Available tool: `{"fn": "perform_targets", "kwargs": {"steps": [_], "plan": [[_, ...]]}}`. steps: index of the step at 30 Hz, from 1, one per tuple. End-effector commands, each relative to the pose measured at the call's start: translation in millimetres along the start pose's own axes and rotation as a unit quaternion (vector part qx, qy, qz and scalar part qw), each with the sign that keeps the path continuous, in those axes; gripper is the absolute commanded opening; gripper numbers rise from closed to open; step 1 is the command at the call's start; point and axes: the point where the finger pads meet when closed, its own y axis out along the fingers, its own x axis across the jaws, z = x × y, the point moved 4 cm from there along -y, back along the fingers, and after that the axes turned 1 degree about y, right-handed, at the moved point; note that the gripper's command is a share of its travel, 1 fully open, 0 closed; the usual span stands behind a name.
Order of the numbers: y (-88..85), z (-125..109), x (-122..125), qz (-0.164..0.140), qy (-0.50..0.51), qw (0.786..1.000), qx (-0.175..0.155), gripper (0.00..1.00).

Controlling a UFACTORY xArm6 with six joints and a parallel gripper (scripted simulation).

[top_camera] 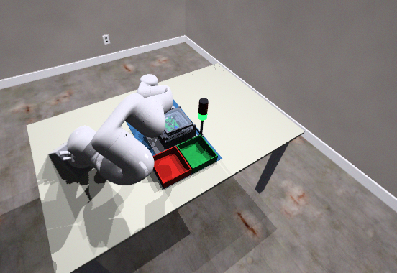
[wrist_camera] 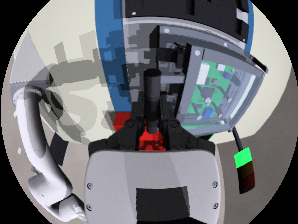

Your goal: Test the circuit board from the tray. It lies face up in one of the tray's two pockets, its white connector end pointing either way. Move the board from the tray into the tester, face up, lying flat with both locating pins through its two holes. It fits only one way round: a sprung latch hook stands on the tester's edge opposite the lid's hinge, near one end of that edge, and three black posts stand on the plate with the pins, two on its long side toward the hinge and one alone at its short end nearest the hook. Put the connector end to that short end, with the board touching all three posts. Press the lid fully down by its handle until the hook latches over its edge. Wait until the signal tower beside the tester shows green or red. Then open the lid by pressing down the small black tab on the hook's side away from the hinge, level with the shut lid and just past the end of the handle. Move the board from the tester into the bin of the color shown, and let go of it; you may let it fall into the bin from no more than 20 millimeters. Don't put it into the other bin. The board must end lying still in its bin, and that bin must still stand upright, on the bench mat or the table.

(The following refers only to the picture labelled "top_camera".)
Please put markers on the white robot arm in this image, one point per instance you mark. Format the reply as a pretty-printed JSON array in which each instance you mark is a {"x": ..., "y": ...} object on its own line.
[{"x": 112, "y": 151}]

